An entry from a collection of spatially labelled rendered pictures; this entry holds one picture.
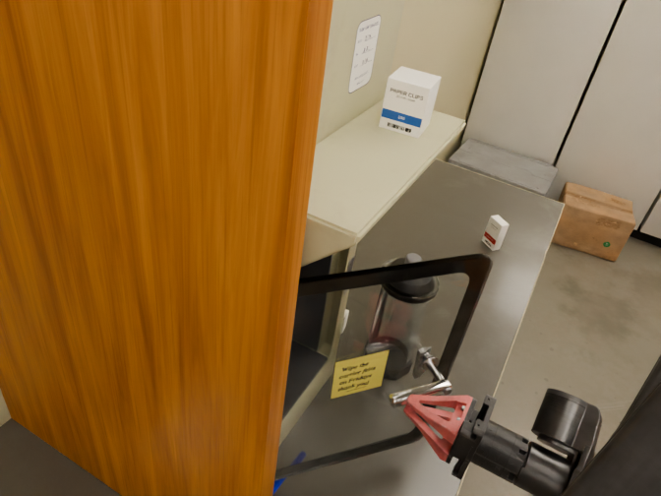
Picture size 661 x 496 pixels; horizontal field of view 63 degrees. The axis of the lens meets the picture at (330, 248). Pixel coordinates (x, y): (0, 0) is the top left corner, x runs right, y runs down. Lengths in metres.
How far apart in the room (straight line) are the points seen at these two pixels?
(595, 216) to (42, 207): 3.14
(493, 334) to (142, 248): 0.93
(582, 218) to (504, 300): 2.12
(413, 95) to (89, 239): 0.37
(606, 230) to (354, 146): 2.97
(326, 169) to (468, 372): 0.72
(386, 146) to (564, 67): 3.00
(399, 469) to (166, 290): 0.61
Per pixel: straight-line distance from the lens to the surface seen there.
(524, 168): 3.56
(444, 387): 0.76
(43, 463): 1.02
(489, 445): 0.72
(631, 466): 0.38
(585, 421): 0.74
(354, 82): 0.64
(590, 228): 3.49
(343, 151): 0.58
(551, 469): 0.73
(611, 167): 3.72
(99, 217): 0.53
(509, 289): 1.42
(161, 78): 0.40
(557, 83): 3.60
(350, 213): 0.48
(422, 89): 0.62
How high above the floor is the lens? 1.77
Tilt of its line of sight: 37 degrees down
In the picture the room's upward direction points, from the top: 9 degrees clockwise
